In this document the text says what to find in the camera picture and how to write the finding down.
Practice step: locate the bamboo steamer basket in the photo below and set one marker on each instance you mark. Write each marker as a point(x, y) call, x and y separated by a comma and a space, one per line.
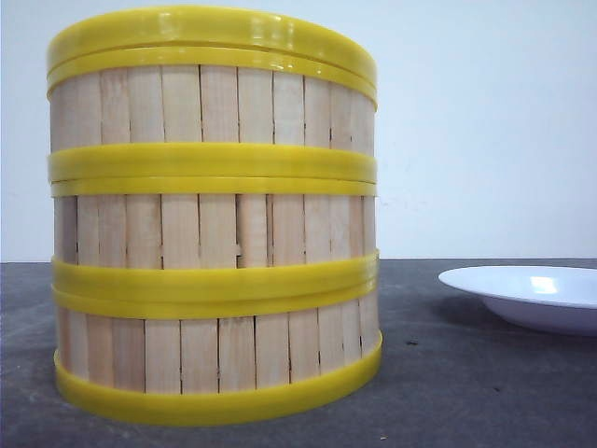
point(207, 347)
point(210, 231)
point(182, 119)

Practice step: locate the white plate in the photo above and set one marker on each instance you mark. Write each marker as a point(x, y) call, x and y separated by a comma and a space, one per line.
point(554, 299)

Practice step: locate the woven bamboo steamer lid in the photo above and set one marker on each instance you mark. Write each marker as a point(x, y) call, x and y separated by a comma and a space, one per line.
point(214, 27)

